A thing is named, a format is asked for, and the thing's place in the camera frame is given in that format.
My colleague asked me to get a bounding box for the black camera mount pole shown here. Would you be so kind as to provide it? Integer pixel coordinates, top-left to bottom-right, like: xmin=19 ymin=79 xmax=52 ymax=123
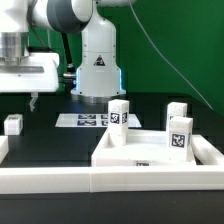
xmin=61 ymin=33 xmax=76 ymax=77

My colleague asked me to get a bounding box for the white sheet with fiducial markers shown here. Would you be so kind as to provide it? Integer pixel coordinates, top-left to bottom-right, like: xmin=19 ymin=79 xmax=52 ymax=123
xmin=55 ymin=113 xmax=142 ymax=129

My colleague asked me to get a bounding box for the white square table top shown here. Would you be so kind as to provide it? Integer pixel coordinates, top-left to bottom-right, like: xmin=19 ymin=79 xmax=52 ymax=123
xmin=91 ymin=129 xmax=196 ymax=167

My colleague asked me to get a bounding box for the white workspace frame wall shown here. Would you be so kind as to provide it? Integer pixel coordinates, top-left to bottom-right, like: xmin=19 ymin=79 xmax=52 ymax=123
xmin=0 ymin=134 xmax=224 ymax=195

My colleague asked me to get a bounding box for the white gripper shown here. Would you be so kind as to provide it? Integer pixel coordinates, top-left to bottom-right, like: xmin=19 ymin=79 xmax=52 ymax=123
xmin=0 ymin=52 xmax=60 ymax=112

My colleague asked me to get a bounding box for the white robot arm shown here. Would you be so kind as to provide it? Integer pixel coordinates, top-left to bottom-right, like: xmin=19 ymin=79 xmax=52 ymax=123
xmin=0 ymin=0 xmax=136 ymax=103

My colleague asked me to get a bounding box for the black cable bundle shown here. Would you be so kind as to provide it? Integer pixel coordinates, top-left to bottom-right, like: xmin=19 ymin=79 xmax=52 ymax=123
xmin=58 ymin=73 xmax=77 ymax=84

